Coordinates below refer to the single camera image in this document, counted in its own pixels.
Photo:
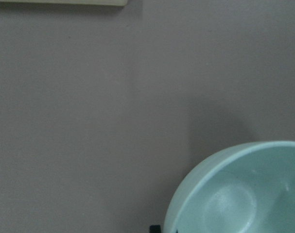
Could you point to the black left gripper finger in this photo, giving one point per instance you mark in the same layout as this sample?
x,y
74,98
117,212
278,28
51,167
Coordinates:
x,y
155,229

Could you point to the green bowl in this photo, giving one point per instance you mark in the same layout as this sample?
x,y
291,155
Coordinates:
x,y
248,188

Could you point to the cream rabbit serving tray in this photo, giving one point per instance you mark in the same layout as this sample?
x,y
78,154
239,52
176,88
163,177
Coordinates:
x,y
83,2

